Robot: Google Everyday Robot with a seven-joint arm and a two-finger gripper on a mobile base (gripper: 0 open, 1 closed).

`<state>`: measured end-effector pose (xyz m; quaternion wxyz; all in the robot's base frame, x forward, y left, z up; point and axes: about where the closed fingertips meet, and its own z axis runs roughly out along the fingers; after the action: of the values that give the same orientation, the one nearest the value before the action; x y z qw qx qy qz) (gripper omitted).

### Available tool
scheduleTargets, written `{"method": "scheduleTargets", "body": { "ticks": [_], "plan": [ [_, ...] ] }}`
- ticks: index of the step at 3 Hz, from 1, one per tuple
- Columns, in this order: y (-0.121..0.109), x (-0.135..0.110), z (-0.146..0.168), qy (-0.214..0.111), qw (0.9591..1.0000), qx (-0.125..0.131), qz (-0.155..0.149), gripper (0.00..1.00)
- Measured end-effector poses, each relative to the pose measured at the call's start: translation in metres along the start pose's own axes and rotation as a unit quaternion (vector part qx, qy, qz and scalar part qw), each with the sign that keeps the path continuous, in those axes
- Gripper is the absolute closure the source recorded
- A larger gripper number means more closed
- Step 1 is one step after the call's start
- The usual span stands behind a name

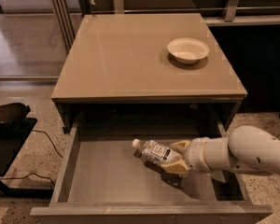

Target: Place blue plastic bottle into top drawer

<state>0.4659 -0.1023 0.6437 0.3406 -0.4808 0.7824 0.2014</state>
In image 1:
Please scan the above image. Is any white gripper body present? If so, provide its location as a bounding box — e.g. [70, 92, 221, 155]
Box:
[184, 137, 210, 174]

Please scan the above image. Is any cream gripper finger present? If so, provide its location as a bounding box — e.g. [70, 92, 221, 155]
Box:
[169, 140, 190, 155]
[144, 160, 189, 176]

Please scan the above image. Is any blue label plastic bottle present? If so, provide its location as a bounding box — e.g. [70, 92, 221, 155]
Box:
[132, 139, 182, 166]

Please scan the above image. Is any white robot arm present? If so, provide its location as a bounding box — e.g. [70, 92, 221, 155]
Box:
[147, 126, 280, 181]

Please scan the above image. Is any open grey top drawer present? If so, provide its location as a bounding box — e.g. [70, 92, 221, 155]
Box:
[31, 119, 273, 224]

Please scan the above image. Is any grey cabinet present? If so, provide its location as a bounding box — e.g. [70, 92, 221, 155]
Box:
[51, 13, 246, 129]

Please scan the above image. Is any white bowl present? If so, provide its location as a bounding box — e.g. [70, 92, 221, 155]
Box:
[167, 38, 209, 64]

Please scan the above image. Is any black stand at left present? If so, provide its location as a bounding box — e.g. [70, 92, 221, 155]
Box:
[0, 103, 53, 199]

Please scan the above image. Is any black cable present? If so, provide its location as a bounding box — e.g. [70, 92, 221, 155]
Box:
[0, 129, 64, 187]

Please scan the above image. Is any metal shelf frame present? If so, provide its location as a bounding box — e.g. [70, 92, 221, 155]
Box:
[50, 0, 280, 48]

